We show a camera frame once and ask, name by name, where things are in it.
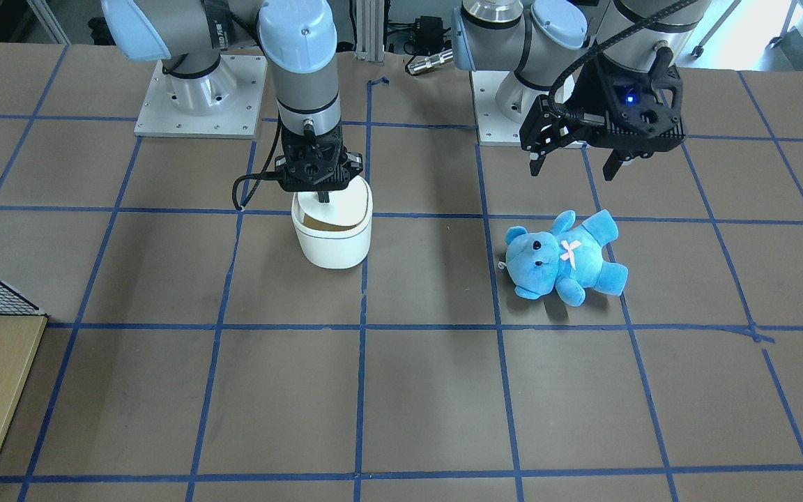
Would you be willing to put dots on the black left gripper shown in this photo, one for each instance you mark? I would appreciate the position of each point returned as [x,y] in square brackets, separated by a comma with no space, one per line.
[591,88]

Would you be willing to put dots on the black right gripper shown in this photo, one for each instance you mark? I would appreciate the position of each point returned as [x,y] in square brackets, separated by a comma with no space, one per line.
[354,162]

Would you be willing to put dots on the white small trash can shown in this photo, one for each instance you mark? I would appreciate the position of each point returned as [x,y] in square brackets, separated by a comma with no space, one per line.
[335,234]

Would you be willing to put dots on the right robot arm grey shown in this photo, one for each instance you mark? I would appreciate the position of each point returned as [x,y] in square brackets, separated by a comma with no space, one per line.
[299,42]

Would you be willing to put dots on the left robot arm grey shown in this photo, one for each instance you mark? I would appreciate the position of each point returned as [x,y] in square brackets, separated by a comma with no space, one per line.
[547,43]

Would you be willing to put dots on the blue teddy bear plush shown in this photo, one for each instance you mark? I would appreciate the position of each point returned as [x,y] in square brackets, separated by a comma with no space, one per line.
[567,259]

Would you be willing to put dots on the silver metal cylinder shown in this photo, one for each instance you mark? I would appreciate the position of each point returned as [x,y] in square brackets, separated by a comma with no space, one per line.
[429,63]

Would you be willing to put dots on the black power adapter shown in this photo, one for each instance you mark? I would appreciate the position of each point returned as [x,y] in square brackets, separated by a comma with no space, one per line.
[428,35]

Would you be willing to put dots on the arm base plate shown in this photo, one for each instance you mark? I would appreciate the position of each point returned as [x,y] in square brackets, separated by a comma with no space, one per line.
[224,104]
[501,103]

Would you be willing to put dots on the aluminium profile post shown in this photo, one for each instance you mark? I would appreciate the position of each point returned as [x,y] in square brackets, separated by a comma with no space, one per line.
[369,30]

